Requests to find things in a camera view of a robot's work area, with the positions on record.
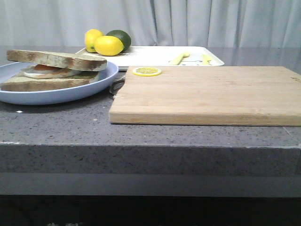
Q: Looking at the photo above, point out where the light blue round plate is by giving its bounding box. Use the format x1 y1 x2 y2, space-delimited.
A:
0 61 119 105

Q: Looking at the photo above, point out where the rear yellow lemon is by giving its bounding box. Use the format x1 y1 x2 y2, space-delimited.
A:
85 29 103 53

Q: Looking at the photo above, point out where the bread slice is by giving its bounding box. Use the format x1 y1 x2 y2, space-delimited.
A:
0 72 99 92
7 50 107 72

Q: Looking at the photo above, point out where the cream rectangular tray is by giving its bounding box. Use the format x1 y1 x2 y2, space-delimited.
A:
78 46 224 72

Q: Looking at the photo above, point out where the white curtain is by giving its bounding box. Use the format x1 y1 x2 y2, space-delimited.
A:
0 0 301 48

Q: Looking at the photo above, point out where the yellow plastic knife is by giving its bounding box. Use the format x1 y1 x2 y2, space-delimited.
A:
202 54 212 65

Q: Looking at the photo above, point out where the fried egg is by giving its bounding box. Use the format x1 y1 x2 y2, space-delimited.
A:
21 65 82 79

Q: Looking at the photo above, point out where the yellow lemon slice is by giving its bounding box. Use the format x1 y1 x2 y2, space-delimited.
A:
132 67 162 77

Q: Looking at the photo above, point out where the green lime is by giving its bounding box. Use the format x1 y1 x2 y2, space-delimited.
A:
106 30 132 52

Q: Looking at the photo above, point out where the wooden cutting board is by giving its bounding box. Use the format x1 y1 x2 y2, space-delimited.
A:
109 66 301 126

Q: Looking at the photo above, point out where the front yellow lemon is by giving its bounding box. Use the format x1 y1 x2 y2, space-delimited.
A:
94 35 124 56

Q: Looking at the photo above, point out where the yellow plastic fork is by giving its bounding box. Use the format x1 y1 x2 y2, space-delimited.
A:
169 51 190 65

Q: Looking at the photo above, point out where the metal cutting board handle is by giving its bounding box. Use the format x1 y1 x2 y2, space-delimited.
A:
110 75 125 95

